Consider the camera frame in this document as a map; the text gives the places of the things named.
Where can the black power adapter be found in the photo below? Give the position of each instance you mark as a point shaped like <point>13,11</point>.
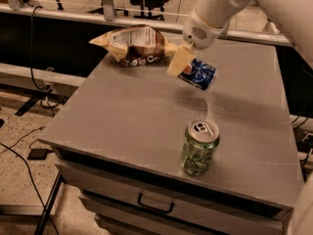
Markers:
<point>37,154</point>

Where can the blue pepsi can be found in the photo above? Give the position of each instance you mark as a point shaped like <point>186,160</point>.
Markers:
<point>198,74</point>

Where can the black drawer handle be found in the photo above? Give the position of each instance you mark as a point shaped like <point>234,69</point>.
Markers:
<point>155,205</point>

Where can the green soda can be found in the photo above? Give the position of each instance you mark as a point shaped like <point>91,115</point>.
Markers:
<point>202,138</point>

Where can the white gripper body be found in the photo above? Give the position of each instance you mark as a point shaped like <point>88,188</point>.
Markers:
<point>201,33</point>

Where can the grey drawer cabinet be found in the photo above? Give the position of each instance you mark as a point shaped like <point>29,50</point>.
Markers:
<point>122,133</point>

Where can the crumpled chip bag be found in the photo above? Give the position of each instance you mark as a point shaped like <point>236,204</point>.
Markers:
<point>135,45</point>

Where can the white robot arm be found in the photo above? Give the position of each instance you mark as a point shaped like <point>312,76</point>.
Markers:
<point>293,18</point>

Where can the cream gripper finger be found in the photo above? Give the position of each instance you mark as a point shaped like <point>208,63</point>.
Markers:
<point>183,56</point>

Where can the metal railing frame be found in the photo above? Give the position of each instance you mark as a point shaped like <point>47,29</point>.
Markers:
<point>113,12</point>

